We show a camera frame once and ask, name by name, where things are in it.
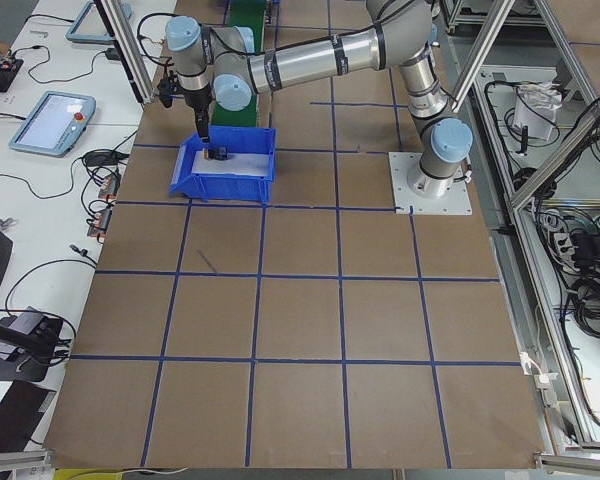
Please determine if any red mushroom push button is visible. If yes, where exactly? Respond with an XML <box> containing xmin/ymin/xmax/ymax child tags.
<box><xmin>204</xmin><ymin>146</ymin><xmax>229</xmax><ymax>161</ymax></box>

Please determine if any teach pendant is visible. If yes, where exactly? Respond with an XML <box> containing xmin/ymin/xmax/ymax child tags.
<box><xmin>9</xmin><ymin>91</ymin><xmax>96</xmax><ymax>157</ymax></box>
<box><xmin>65</xmin><ymin>1</ymin><xmax>112</xmax><ymax>45</ymax></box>

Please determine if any teach pendant far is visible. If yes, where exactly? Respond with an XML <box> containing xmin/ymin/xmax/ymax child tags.
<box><xmin>65</xmin><ymin>1</ymin><xmax>112</xmax><ymax>45</ymax></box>

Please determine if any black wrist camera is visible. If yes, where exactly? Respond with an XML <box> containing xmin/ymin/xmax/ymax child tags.
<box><xmin>157</xmin><ymin>69</ymin><xmax>178</xmax><ymax>108</ymax></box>

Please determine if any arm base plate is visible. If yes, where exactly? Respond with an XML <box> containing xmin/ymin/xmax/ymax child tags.
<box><xmin>389</xmin><ymin>152</ymin><xmax>472</xmax><ymax>216</ymax></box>

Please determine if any teach pendant near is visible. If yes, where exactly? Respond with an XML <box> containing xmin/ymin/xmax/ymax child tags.
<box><xmin>9</xmin><ymin>91</ymin><xmax>96</xmax><ymax>157</ymax></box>

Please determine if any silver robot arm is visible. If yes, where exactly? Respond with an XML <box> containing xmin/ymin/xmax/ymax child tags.
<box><xmin>165</xmin><ymin>1</ymin><xmax>473</xmax><ymax>199</ymax></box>

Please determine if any green conveyor belt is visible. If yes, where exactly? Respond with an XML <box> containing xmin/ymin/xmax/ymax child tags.
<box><xmin>212</xmin><ymin>1</ymin><xmax>267</xmax><ymax>127</ymax></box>

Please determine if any white foam pad left bin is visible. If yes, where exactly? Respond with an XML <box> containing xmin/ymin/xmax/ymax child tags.
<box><xmin>191</xmin><ymin>150</ymin><xmax>270</xmax><ymax>176</ymax></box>

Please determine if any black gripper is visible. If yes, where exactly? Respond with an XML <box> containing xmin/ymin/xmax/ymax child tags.
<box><xmin>182</xmin><ymin>87</ymin><xmax>211</xmax><ymax>144</ymax></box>

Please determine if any aluminium frame post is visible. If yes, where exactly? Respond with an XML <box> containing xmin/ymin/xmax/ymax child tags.
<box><xmin>94</xmin><ymin>0</ymin><xmax>154</xmax><ymax>105</ymax></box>

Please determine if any blue left plastic bin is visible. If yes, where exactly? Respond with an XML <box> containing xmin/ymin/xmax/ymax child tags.
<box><xmin>169</xmin><ymin>125</ymin><xmax>276</xmax><ymax>204</ymax></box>

